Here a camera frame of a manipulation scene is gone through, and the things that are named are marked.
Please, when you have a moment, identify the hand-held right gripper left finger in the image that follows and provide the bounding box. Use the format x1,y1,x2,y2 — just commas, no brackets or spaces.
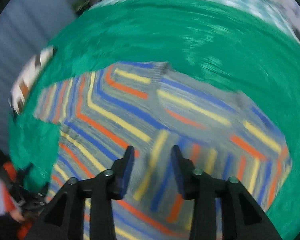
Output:
24,145,135,240

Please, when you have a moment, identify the striped knit sweater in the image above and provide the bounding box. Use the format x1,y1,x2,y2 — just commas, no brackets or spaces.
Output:
34,60,292,240

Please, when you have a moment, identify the white brown patterned pillow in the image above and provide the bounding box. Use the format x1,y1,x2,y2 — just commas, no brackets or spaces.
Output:
10,46,57,115

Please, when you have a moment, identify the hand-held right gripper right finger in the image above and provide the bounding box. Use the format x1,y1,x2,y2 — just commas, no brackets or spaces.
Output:
170,145,283,240

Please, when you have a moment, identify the green blanket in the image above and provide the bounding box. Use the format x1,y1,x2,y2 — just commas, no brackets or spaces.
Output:
9,0,300,240

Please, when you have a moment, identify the grey curtain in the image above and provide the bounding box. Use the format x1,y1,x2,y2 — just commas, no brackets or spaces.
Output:
0,0,78,150

